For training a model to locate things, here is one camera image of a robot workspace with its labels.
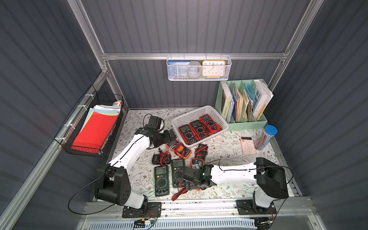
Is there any orange multimeter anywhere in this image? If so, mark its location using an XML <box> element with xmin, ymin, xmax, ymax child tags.
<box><xmin>190</xmin><ymin>158</ymin><xmax>204</xmax><ymax>170</ymax></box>

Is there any red ANENG multimeter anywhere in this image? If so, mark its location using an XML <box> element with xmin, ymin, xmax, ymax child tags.
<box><xmin>179</xmin><ymin>124</ymin><xmax>197</xmax><ymax>145</ymax></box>
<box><xmin>189</xmin><ymin>120</ymin><xmax>209</xmax><ymax>141</ymax></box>

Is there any small red multimeter with leads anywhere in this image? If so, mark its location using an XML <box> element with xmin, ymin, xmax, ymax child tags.
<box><xmin>199</xmin><ymin>114</ymin><xmax>222</xmax><ymax>134</ymax></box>

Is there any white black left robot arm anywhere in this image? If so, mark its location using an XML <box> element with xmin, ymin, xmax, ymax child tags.
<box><xmin>94</xmin><ymin>128</ymin><xmax>176</xmax><ymax>209</ymax></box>

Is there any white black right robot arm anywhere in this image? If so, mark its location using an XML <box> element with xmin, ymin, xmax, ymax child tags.
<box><xmin>183</xmin><ymin>157</ymin><xmax>289</xmax><ymax>208</ymax></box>

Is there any tiny black multimeter left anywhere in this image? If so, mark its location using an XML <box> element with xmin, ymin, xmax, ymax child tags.
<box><xmin>151</xmin><ymin>153</ymin><xmax>172</xmax><ymax>166</ymax></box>

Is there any small black multimeter with leads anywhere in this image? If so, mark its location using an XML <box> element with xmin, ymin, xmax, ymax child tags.
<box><xmin>195</xmin><ymin>144</ymin><xmax>208</xmax><ymax>161</ymax></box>

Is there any dark green multimeter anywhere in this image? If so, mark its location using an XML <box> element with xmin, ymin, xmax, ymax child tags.
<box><xmin>154</xmin><ymin>166</ymin><xmax>170</xmax><ymax>197</ymax></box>
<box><xmin>171</xmin><ymin>159</ymin><xmax>185</xmax><ymax>188</ymax></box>

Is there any orange multimeter lying diagonal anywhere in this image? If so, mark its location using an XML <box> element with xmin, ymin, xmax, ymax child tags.
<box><xmin>166</xmin><ymin>140</ymin><xmax>192</xmax><ymax>160</ymax></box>

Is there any dark green multimeter left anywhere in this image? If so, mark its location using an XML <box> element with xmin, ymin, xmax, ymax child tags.
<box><xmin>154</xmin><ymin>166</ymin><xmax>170</xmax><ymax>197</ymax></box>

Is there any pink calculator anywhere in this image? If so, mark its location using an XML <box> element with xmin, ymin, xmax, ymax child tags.
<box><xmin>240</xmin><ymin>136</ymin><xmax>256</xmax><ymax>155</ymax></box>

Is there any red paper folder stack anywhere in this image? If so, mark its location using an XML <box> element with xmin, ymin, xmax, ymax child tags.
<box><xmin>71</xmin><ymin>109</ymin><xmax>119</xmax><ymax>153</ymax></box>

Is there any blue lid clear jar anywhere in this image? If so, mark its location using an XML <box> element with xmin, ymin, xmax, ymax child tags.
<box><xmin>255</xmin><ymin>125</ymin><xmax>278</xmax><ymax>150</ymax></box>

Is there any grey tape roll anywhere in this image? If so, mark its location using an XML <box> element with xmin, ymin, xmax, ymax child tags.
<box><xmin>187</xmin><ymin>61</ymin><xmax>202</xmax><ymax>79</ymax></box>

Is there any green desktop file organizer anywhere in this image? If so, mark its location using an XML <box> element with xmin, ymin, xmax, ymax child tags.
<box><xmin>215</xmin><ymin>80</ymin><xmax>268</xmax><ymax>131</ymax></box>

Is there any yellow analog clock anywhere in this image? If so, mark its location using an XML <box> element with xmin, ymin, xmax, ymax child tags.
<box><xmin>202</xmin><ymin>60</ymin><xmax>226</xmax><ymax>78</ymax></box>

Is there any white book in organizer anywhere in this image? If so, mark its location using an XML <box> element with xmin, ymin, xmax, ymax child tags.
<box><xmin>253</xmin><ymin>80</ymin><xmax>274</xmax><ymax>121</ymax></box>

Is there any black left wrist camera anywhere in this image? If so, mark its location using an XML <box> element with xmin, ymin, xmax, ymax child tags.
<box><xmin>146</xmin><ymin>116</ymin><xmax>165</xmax><ymax>132</ymax></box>

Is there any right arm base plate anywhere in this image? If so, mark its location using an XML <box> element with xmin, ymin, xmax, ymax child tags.
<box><xmin>236</xmin><ymin>199</ymin><xmax>277</xmax><ymax>215</ymax></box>

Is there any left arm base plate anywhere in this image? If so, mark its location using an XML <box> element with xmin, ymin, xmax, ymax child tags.
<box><xmin>122</xmin><ymin>202</ymin><xmax>162</xmax><ymax>219</ymax></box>

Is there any black wire wall tray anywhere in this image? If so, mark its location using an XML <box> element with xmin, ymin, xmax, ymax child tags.
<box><xmin>54</xmin><ymin>86</ymin><xmax>124</xmax><ymax>157</ymax></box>

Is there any blue box in wall basket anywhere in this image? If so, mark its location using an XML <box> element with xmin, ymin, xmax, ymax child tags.
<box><xmin>167</xmin><ymin>60</ymin><xmax>190</xmax><ymax>81</ymax></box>

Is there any white wire wall basket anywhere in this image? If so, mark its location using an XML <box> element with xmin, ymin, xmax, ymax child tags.
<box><xmin>166</xmin><ymin>55</ymin><xmax>232</xmax><ymax>81</ymax></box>

